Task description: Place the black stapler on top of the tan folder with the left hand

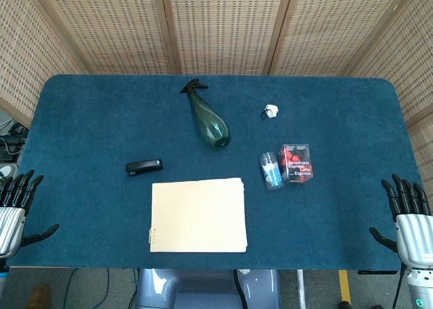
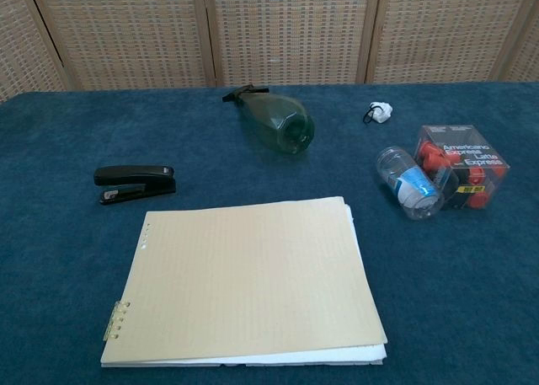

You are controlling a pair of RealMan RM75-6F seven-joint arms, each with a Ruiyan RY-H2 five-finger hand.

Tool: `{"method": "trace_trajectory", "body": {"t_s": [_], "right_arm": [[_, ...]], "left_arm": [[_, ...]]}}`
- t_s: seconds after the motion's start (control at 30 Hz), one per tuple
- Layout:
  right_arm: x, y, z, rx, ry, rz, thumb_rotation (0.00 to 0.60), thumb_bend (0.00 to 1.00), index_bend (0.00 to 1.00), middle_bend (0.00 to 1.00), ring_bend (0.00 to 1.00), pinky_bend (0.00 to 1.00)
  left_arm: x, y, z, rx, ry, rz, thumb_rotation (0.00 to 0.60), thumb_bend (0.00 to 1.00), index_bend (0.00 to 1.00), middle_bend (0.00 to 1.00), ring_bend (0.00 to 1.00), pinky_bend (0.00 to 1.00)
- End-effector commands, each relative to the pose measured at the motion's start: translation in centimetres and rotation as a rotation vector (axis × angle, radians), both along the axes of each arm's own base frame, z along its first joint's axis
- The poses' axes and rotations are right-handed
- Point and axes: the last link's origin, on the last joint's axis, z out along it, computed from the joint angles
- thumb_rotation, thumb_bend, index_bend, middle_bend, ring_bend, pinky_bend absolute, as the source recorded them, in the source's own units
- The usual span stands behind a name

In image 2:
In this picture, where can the black stapler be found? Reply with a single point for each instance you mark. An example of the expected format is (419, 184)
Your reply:
(135, 174)

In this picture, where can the green spray bottle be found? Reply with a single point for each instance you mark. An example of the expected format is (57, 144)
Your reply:
(278, 121)

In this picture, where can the white crumpled paper ball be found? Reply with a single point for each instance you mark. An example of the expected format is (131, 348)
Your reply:
(383, 112)

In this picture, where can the woven folding screen panel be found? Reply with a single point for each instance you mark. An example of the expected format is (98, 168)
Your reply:
(126, 31)
(21, 48)
(442, 31)
(290, 31)
(528, 52)

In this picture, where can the red and black box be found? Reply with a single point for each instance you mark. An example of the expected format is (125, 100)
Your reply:
(471, 162)

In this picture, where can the blue table cloth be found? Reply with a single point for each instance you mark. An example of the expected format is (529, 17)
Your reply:
(63, 254)

